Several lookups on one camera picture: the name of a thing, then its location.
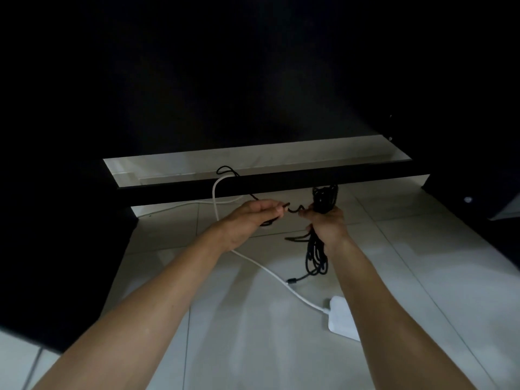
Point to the person's left hand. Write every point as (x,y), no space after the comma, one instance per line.
(243,223)

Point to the person's right hand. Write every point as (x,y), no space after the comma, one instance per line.
(331,229)

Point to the person's right thumb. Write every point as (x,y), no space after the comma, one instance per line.
(310,214)

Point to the person's left thumb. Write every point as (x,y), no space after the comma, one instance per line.
(270,205)

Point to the person's left forearm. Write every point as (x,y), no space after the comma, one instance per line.
(134,312)

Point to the person's right forearm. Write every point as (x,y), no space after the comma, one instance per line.
(390,316)

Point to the black desk crossbar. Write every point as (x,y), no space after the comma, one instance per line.
(284,178)

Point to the white power adapter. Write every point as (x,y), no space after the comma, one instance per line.
(340,318)

